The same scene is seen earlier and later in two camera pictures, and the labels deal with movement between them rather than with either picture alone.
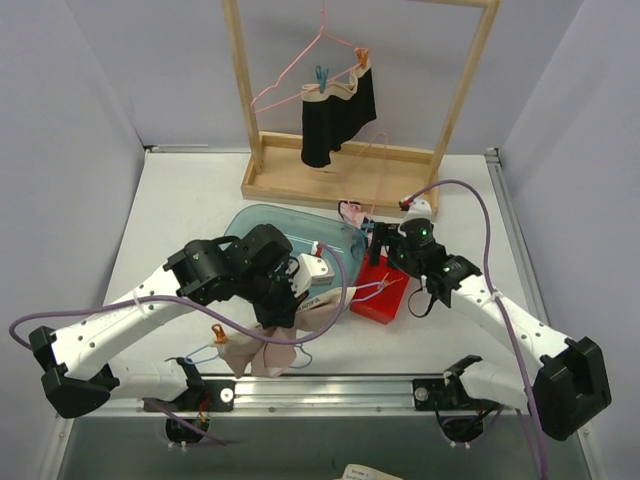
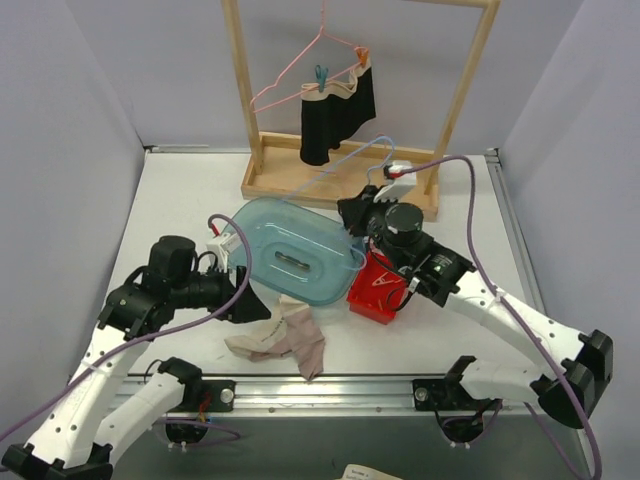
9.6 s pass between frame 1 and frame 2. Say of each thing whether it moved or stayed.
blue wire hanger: moved
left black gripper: moved
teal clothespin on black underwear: stayed
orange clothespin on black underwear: stayed
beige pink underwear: moved
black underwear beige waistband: stayed
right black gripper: moved
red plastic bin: stayed
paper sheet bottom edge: stayed
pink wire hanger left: stayed
